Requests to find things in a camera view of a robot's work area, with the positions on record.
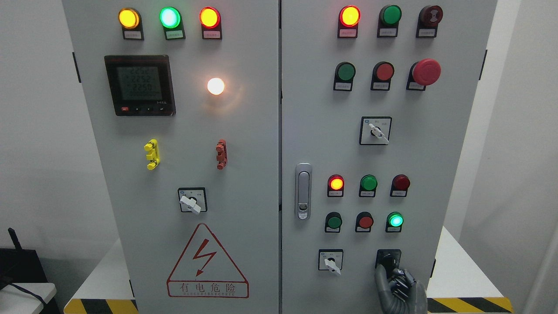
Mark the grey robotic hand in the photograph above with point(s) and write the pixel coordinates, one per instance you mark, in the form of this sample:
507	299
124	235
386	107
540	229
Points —
399	292

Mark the black rotary knob switch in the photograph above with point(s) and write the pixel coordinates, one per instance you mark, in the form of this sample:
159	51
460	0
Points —
389	258

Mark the white platform with hazard stripes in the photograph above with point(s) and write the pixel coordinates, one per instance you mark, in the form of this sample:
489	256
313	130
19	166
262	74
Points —
457	285

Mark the red push button lower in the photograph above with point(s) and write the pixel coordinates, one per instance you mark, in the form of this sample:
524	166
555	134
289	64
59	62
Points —
364	222

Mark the red push button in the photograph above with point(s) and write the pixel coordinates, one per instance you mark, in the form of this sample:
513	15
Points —
381	76
364	222

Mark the green push button lower left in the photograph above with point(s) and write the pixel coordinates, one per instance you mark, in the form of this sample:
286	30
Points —
333	222

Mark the red indicator light middle right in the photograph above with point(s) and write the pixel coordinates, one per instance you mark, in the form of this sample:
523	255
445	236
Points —
400	186

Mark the green indicator light middle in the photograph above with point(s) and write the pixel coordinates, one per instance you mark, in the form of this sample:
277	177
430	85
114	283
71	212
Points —
368	186

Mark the red indicator light middle left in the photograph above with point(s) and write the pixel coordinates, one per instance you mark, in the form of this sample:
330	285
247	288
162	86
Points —
335	186

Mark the grey electrical control cabinet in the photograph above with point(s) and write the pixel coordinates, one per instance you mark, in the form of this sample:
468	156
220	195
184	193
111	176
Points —
278	60

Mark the red high voltage warning sticker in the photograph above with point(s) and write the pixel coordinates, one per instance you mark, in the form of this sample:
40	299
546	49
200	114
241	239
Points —
205	269

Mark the red push button upper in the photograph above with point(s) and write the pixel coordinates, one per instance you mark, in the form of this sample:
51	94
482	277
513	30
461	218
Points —
381	76

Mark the red emergency stop button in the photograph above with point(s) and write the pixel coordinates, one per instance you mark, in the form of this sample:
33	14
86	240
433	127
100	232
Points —
423	73

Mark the red terminal connector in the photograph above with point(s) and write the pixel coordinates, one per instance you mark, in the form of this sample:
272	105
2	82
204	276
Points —
221	157

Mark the green push button upper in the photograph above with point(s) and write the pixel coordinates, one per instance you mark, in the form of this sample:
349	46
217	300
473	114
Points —
344	76

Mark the dark red buzzer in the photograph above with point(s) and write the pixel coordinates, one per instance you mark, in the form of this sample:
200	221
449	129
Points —
428	21

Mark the white glowing lamp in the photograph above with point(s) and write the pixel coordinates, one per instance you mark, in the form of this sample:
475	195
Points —
216	86

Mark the green indicator light top right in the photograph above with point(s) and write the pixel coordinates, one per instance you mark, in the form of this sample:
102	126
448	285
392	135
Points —
388	21

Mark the red indicator light top right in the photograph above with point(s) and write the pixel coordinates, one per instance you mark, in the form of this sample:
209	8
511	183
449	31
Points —
347	23

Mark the yellow terminal connector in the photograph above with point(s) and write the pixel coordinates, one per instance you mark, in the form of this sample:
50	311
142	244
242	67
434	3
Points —
152	154

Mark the black digital power meter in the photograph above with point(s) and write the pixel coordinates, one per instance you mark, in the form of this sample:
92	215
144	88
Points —
141	85

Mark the red indicator light left door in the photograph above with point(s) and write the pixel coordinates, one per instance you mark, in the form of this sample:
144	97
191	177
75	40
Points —
210	19

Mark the green lit indicator light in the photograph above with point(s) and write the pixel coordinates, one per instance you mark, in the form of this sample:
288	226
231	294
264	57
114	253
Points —
172	23

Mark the black device with antenna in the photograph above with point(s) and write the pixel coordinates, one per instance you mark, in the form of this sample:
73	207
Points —
20	265

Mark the yellow indicator light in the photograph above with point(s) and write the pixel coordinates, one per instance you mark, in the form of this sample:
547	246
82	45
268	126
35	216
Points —
131	23

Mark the white side table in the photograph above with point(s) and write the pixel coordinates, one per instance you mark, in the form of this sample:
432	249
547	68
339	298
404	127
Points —
13	301

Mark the lower white selector switch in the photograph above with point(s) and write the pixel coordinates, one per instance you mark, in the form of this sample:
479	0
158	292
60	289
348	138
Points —
330	260

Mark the silver door handle lock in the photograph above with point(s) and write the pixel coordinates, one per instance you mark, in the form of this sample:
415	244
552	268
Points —
303	185

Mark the upper right selector switch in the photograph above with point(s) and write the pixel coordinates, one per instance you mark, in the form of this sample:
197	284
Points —
375	130

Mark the left door selector switch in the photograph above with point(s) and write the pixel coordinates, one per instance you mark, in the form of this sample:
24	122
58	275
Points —
192	200

